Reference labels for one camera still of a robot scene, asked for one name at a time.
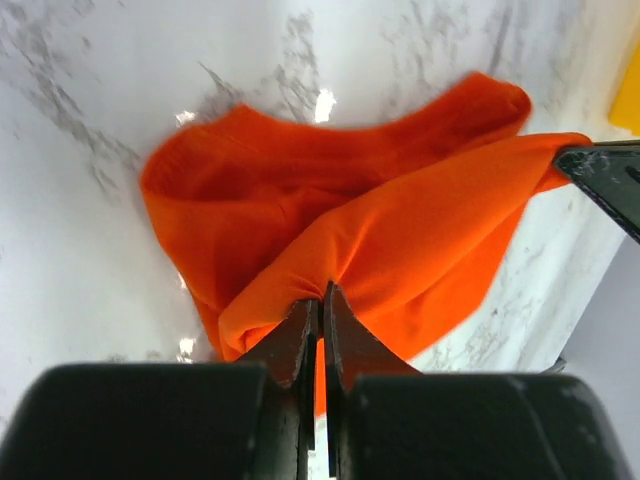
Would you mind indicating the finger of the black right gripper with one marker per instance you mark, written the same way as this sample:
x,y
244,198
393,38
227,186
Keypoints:
x,y
609,176

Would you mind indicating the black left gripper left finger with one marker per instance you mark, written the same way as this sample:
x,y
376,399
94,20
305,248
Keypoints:
x,y
288,352

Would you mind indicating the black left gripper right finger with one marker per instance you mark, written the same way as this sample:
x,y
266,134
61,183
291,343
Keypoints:
x,y
351,350

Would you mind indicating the yellow plastic tray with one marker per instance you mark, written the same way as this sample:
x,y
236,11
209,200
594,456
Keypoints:
x,y
624,112

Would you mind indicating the orange t shirt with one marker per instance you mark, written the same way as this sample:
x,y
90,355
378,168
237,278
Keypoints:
x,y
412,219

